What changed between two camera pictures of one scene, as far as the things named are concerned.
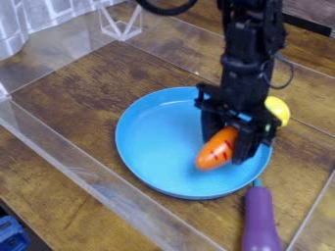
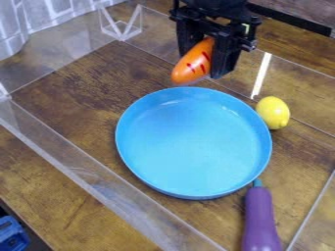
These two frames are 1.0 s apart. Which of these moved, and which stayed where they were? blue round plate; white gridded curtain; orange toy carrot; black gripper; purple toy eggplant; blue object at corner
Moved: black gripper; orange toy carrot
Stayed: purple toy eggplant; white gridded curtain; blue object at corner; blue round plate
